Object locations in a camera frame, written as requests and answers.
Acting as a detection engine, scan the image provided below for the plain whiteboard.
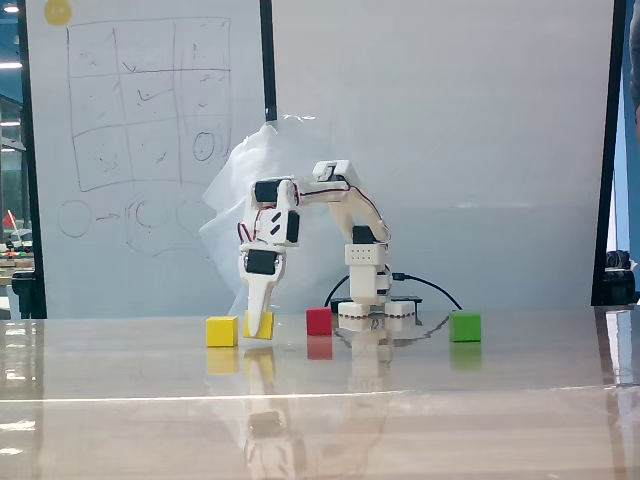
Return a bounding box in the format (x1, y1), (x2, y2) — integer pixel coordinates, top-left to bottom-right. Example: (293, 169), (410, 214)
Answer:
(272, 0), (615, 314)

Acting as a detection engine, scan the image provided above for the black round object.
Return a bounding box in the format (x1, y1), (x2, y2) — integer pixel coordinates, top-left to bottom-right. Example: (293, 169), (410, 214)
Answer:
(603, 249), (637, 306)

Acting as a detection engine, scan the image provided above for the whiteboard with marker drawings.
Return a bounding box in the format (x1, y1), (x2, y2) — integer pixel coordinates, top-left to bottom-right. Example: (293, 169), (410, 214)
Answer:
(24, 0), (269, 319)

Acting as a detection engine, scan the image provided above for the black flat base plate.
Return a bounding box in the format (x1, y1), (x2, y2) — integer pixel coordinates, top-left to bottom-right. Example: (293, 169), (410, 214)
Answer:
(331, 296), (424, 307)

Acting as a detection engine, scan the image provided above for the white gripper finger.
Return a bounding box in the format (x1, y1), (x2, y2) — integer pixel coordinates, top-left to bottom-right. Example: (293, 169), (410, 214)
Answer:
(244, 279), (279, 340)

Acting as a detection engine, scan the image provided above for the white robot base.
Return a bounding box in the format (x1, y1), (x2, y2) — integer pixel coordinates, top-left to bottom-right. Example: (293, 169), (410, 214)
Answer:
(338, 298), (419, 332)

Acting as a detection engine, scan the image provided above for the clear plastic bag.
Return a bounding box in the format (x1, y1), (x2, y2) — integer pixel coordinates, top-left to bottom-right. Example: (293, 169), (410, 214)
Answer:
(198, 113), (362, 317)

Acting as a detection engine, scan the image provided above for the yellow cube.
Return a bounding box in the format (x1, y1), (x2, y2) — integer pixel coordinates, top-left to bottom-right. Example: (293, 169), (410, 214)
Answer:
(243, 310), (275, 341)
(206, 315), (239, 348)

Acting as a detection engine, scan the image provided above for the yellow round magnet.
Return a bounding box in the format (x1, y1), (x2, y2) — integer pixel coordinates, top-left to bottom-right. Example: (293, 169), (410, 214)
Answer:
(43, 0), (73, 27)

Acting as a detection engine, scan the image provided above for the long black cable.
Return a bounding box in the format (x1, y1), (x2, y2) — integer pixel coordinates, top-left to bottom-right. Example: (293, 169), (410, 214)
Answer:
(390, 271), (464, 313)

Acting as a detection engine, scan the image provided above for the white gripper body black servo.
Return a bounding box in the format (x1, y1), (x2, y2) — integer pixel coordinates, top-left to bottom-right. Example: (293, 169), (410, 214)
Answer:
(237, 244), (288, 286)

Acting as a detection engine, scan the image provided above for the green cube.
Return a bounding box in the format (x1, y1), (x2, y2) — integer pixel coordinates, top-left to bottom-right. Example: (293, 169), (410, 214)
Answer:
(450, 310), (483, 344)

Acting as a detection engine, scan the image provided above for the black frame post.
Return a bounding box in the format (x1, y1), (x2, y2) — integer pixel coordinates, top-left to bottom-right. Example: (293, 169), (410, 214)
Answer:
(590, 0), (627, 307)
(16, 0), (49, 320)

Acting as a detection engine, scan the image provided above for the short black cable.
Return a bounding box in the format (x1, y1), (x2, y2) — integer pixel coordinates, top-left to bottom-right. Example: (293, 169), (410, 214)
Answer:
(324, 272), (352, 307)

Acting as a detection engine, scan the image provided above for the red cube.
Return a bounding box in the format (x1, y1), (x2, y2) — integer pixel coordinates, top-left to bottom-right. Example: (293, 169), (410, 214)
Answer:
(305, 307), (334, 336)

